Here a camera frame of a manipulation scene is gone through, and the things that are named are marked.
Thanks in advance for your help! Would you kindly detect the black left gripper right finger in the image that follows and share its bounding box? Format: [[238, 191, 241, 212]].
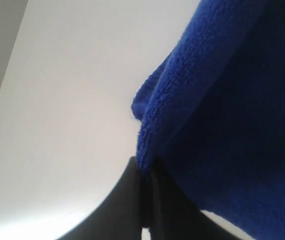
[[149, 159, 239, 240]]

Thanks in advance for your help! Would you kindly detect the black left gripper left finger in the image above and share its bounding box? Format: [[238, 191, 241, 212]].
[[60, 157, 148, 240]]

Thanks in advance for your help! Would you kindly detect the blue microfiber towel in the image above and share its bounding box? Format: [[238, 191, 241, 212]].
[[131, 0, 285, 240]]

